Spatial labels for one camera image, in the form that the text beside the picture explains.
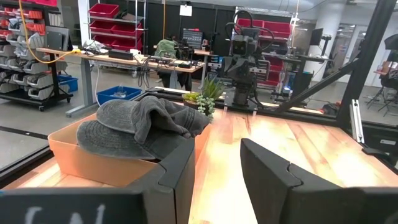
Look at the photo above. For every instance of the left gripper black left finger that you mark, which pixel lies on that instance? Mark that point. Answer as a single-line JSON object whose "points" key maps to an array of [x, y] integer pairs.
{"points": [[174, 186]]}

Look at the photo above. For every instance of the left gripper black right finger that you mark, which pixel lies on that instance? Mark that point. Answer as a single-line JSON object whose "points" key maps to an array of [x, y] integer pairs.
{"points": [[280, 193]]}

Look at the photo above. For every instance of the grey washed cotton cap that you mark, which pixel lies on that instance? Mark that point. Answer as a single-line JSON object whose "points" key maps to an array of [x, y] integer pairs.
{"points": [[168, 115], [115, 112], [112, 141]]}

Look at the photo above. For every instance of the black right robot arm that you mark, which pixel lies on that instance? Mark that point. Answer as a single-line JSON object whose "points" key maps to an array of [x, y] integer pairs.
{"points": [[244, 91]]}

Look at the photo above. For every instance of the rack with red bins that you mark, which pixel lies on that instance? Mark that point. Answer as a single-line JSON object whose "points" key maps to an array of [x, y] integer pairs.
{"points": [[276, 29]]}

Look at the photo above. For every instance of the small potted succulent plant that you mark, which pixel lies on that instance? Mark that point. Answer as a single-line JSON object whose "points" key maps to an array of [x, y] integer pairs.
{"points": [[206, 96]]}

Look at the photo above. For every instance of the black desk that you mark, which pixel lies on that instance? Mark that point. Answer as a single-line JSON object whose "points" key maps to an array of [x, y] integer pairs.
{"points": [[298, 57]]}

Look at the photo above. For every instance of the black drawer organiser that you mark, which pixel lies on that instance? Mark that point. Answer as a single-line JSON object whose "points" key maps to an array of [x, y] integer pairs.
{"points": [[192, 39]]}

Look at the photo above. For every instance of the black computer monitor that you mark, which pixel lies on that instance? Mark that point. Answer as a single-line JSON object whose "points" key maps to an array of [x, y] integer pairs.
{"points": [[315, 36]]}

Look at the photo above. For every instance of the person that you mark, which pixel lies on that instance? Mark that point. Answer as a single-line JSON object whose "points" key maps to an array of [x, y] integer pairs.
{"points": [[166, 48], [390, 74]]}

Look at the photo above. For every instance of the white paper sign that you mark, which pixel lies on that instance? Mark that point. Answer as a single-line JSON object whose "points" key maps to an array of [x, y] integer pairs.
{"points": [[186, 10]]}

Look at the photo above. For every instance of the orange plastic bin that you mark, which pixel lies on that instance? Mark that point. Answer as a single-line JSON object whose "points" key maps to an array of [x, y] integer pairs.
{"points": [[93, 168]]}

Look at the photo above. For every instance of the blue storage bin with plastic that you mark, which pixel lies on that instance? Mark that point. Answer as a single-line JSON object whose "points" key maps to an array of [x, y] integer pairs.
{"points": [[109, 95]]}

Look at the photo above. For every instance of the wooden workbench with grey legs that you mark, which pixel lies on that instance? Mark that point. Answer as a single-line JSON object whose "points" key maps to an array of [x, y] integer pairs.
{"points": [[124, 60]]}

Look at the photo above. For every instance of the shelf with red bins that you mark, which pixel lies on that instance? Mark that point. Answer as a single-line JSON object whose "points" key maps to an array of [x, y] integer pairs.
{"points": [[115, 29]]}

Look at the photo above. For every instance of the black folding chair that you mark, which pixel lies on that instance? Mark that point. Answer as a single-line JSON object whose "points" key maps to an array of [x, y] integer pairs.
{"points": [[382, 101]]}

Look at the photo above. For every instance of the small blue floor bin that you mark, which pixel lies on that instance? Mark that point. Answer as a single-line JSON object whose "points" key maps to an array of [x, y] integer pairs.
{"points": [[70, 82]]}

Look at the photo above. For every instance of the rack with grey bins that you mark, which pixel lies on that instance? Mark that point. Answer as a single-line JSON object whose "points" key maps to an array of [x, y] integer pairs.
{"points": [[28, 74]]}

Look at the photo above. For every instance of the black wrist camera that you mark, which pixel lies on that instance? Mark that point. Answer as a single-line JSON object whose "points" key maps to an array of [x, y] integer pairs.
{"points": [[245, 43]]}

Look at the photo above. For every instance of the silver metal bracket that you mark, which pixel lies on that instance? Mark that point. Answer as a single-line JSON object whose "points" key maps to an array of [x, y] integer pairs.
{"points": [[357, 121]]}

